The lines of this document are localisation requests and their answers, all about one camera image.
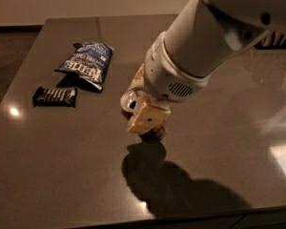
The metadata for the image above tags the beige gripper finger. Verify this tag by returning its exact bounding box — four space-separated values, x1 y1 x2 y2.
132 65 144 86
128 102 171 135

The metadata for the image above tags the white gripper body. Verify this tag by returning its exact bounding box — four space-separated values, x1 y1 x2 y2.
143 32 210 103

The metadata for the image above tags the orange soda can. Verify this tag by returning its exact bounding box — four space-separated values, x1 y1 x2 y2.
120 87 171 143

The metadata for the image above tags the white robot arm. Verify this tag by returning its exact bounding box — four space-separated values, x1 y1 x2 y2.
120 0 286 135

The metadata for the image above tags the blue chip bag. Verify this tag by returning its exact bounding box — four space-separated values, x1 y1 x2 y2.
56 42 114 93

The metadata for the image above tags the black candy bar wrapper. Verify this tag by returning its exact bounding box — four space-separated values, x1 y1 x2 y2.
32 87 77 107

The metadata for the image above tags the black wire napkin holder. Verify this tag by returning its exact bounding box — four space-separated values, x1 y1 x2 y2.
255 31 286 50

